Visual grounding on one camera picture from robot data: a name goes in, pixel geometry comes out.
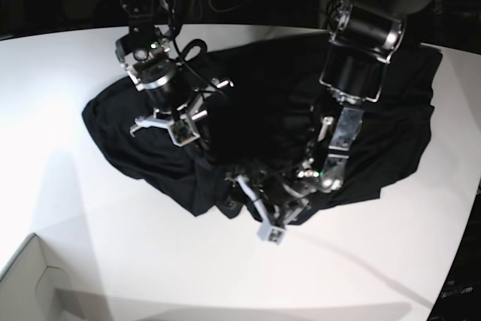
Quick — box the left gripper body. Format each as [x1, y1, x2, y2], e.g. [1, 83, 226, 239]
[223, 170, 312, 227]

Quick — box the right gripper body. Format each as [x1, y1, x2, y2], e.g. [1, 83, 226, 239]
[129, 78, 233, 137]

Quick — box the black long-sleeve t-shirt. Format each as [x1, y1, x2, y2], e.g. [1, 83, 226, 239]
[82, 34, 443, 216]

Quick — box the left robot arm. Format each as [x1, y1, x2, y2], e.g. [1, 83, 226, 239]
[236, 0, 432, 238]

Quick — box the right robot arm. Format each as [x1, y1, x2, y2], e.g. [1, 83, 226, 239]
[116, 0, 234, 147]

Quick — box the white cardboard box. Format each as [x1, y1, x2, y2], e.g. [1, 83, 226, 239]
[0, 233, 113, 321]

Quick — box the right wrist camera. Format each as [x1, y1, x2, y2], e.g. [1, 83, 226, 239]
[168, 120, 200, 147]

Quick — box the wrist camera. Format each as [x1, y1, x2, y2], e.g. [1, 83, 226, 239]
[257, 222, 286, 245]
[168, 120, 200, 147]

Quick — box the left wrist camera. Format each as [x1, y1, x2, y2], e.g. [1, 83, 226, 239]
[257, 222, 286, 245]

